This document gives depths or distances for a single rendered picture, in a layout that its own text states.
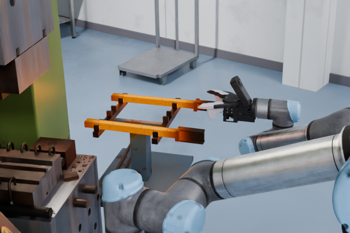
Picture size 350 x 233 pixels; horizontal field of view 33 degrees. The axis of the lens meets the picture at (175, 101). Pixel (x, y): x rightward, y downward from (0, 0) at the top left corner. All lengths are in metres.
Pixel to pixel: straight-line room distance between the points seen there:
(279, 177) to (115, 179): 0.29
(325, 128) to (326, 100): 2.95
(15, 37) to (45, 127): 0.60
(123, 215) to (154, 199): 0.07
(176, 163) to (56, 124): 0.50
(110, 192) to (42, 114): 0.98
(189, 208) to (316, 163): 0.23
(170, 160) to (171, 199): 1.29
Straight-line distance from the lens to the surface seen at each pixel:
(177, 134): 1.96
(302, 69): 4.87
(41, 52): 1.66
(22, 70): 1.56
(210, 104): 2.10
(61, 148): 1.89
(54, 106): 2.12
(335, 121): 1.79
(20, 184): 1.73
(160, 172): 2.28
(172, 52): 5.40
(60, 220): 1.74
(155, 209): 1.06
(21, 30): 1.55
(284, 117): 2.11
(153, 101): 2.22
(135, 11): 6.07
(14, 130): 2.05
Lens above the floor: 1.85
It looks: 24 degrees down
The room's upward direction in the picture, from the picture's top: 1 degrees counter-clockwise
